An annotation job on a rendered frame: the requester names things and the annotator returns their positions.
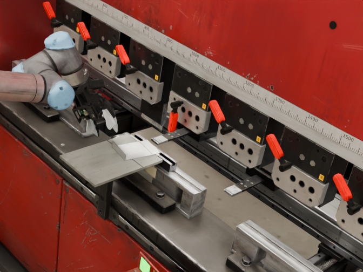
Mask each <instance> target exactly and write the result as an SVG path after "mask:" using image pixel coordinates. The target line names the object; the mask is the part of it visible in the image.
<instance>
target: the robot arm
mask: <svg viewBox="0 0 363 272"><path fill-rule="evenodd" d="M44 44H45V47H46V48H45V49H43V50H42V51H41V52H39V53H37V54H35V55H34V56H32V57H30V58H28V59H27V60H25V61H23V62H21V63H20V64H18V65H17V66H15V67H14V68H13V69H12V72H11V71H1V70H0V100H5V101H21V102H31V103H46V104H49V106H51V107H53V108H54V109H56V110H64V109H66V108H68V107H69V106H70V105H71V104H72V103H73V102H74V104H75V105H74V107H73V109H72V111H73V113H74V115H75V116H76V118H77V120H78V122H79V124H80V122H81V121H82V119H83V120H86V123H87V126H86V132H87V134H89V133H90V132H91V131H92V132H93V133H94V134H95V135H96V136H99V128H98V127H97V123H96V121H95V120H97V119H98V118H99V119H100V118H101V116H102V115H103V117H104V118H105V120H106V126H107V128H108V129H109V130H110V129H112V128H113V130H114V131H115V132H116V133H117V132H118V125H117V119H116V115H115V112H114V109H113V106H112V104H111V103H110V102H109V101H108V100H107V99H106V97H103V96H102V94H101V93H99V92H98V91H96V92H95V90H99V89H101V88H102V87H105V85H104V81H103V79H99V78H98V79H93V80H91V78H90V76H89V73H88V69H87V68H86V67H85V65H84V63H83V61H82V59H81V57H80V55H79V53H78V51H77V49H76V46H75V43H74V42H73V40H72V38H71V37H70V35H69V34H68V33H67V32H65V31H58V32H55V33H53V34H51V35H50V36H49V37H48V38H46V39H45V41H44ZM58 72H59V73H60V75H61V76H62V77H61V76H60V75H58V74H57V73H58ZM90 90H91V91H90ZM102 109H103V110H102ZM78 110H79V112H80V114H81V115H80V114H79V112H78ZM76 111H77V113H78V115H79V118H78V117H77V115H76V114H75V112H76Z"/></svg>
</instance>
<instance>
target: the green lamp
mask: <svg viewBox="0 0 363 272"><path fill-rule="evenodd" d="M140 270H141V271H142V272H149V271H150V266H149V264H148V263H147V262H146V261H145V260H144V259H143V258H141V262H140Z"/></svg>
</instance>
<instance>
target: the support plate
mask: <svg viewBox="0 0 363 272"><path fill-rule="evenodd" d="M108 141H109V142H111V143H112V142H113V141H114V143H115V144H116V145H123V144H129V143H132V142H137V141H136V140H134V139H133V138H132V137H130V136H129V135H128V134H125V135H122V136H119V137H116V138H113V139H110V140H108ZM108 141H103V142H100V143H97V144H94V145H91V146H88V147H84V148H81V149H78V150H75V151H72V152H69V153H65V154H62V155H60V156H59V158H60V159H62V160H63V161H64V162H65V163H66V164H67V165H69V166H70V167H71V168H72V169H73V170H75V171H76V172H77V173H78V174H79V175H81V176H82V177H83V178H84V179H85V180H86V181H88V182H89V183H90V184H92V185H93V186H94V187H98V186H100V185H103V184H105V183H108V182H111V181H113V180H116V179H119V178H122V177H124V176H127V175H129V174H132V173H135V172H138V171H141V170H143V169H146V168H148V167H151V166H154V165H156V164H159V163H161V162H163V160H162V159H161V158H160V157H158V156H157V155H149V156H146V157H141V158H136V159H134V160H135V161H136V162H138V163H139V164H140V165H142V166H143V167H142V166H140V165H139V164H137V163H136V162H135V161H133V160H132V159H131V160H126V161H124V159H123V158H122V157H121V156H120V155H119V154H118V153H117V152H116V151H115V150H114V149H113V148H112V144H111V143H109V142H108Z"/></svg>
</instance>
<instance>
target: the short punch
mask: <svg viewBox="0 0 363 272"><path fill-rule="evenodd" d="M167 107H168V103H165V104H161V105H159V104H157V103H156V104H152V105H151V104H150V103H148V102H147V101H145V100H144V99H142V101H141V106H140V112H141V113H142V118H144V119H145V120H147V121H148V122H150V123H151V124H152V125H154V126H155V127H157V128H158V129H160V130H161V131H162V130H163V125H165V123H166V116H167Z"/></svg>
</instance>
